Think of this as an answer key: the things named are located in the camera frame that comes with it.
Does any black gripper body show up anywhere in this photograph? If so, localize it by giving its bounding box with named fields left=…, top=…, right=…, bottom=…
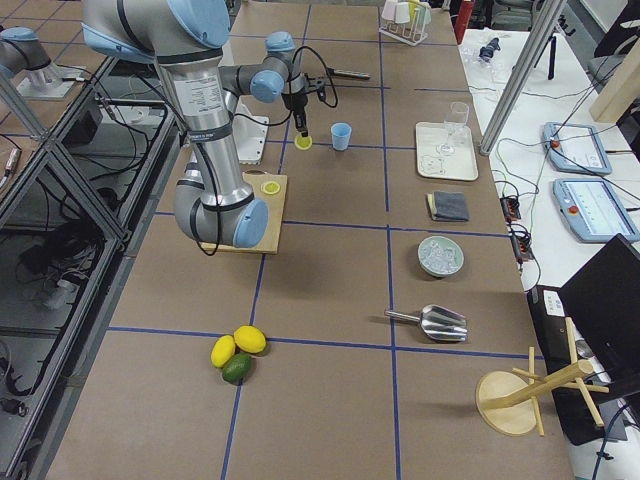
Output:
left=282, top=87, right=307, bottom=120

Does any steel muddler black tip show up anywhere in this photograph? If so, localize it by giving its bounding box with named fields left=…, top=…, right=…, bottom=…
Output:
left=328, top=68, right=371, bottom=81

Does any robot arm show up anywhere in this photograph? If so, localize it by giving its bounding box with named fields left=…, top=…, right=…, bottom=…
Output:
left=82, top=1, right=307, bottom=248
left=1, top=26, right=52, bottom=79

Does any light blue plastic cup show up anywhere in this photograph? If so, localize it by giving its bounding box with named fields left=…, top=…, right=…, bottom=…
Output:
left=330, top=122, right=352, bottom=151

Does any yellow cup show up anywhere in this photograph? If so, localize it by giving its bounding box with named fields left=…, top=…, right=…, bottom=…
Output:
left=409, top=1, right=419, bottom=20

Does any mint green cup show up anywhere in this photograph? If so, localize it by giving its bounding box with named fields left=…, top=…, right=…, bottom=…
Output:
left=415, top=2, right=431, bottom=30

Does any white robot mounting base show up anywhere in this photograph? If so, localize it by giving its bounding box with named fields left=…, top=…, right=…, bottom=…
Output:
left=218, top=43, right=269, bottom=165

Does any wooden cutting board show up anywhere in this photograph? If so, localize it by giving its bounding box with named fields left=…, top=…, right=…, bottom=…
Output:
left=219, top=170, right=288, bottom=254

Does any cream bear serving tray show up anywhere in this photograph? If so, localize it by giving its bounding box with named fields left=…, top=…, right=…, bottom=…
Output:
left=415, top=122, right=479, bottom=181

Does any clear wine glass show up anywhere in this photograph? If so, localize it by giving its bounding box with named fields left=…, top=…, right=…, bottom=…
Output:
left=441, top=102, right=469, bottom=154

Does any grey folded cloth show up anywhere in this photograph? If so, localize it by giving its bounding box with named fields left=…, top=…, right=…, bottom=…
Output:
left=426, top=191, right=470, bottom=222

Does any green bowl of ice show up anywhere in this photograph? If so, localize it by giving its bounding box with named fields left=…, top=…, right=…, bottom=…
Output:
left=417, top=236, right=464, bottom=278

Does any red cylinder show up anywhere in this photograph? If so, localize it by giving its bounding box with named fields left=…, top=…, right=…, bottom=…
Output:
left=454, top=0, right=475, bottom=35

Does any blue folded umbrella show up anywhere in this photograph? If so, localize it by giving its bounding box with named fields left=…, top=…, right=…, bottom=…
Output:
left=479, top=37, right=501, bottom=62

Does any metal ice scoop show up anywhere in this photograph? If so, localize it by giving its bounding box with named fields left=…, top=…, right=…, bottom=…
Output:
left=384, top=304, right=468, bottom=343

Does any green lime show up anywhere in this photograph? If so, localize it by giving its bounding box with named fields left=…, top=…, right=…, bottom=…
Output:
left=222, top=353, right=253, bottom=384

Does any far blue teach pendant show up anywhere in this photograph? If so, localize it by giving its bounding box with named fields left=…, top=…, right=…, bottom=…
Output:
left=542, top=122, right=612, bottom=175

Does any blue teach pendant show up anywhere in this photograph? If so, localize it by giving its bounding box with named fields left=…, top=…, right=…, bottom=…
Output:
left=552, top=179, right=639, bottom=244
left=542, top=122, right=612, bottom=175

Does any near blue teach pendant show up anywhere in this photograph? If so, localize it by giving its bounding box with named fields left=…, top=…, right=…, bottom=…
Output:
left=552, top=179, right=639, bottom=244

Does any wooden mug tree stand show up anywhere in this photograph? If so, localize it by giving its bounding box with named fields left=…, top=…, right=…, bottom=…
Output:
left=475, top=317, right=609, bottom=436

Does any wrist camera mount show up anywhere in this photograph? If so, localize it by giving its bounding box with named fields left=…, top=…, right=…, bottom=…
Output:
left=302, top=74, right=326, bottom=102

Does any white wire cup rack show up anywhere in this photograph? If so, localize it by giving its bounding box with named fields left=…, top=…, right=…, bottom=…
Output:
left=379, top=0, right=429, bottom=46

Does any aluminium frame post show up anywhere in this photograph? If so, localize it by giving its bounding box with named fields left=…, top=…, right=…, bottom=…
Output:
left=479, top=0, right=567, bottom=156

